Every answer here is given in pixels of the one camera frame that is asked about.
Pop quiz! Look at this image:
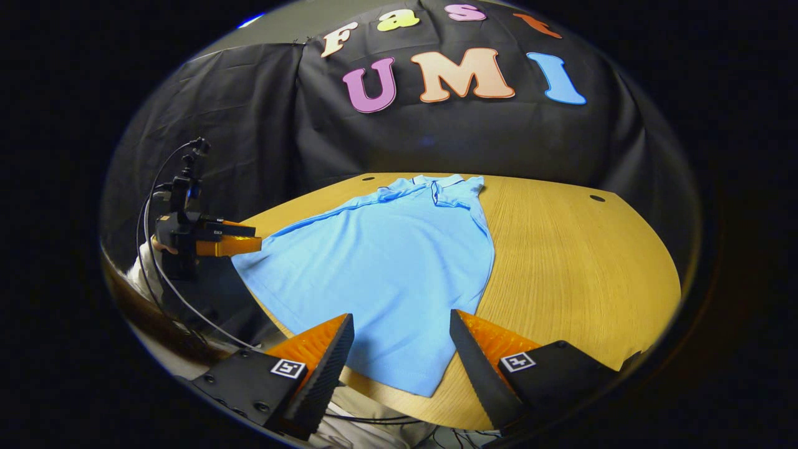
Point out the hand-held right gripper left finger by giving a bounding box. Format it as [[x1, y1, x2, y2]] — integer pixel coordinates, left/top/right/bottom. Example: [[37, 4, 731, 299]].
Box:
[[190, 314, 355, 440]]

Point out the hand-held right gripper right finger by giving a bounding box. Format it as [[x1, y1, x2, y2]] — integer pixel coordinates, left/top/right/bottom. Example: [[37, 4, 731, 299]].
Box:
[[449, 309, 643, 435]]

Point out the light blue T-shirt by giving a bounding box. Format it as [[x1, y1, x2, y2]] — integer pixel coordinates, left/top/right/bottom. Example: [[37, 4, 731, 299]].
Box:
[[231, 174, 496, 398]]

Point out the person's white clothing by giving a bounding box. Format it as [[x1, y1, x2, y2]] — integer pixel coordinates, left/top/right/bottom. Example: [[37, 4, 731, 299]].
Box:
[[309, 387, 437, 449]]

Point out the black backdrop cloth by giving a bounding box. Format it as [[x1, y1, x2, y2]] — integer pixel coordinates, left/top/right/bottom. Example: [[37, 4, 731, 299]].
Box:
[[103, 0, 699, 281]]

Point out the thin black cable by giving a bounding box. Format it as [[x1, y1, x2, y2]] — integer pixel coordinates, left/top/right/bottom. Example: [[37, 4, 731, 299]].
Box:
[[321, 408, 431, 428]]

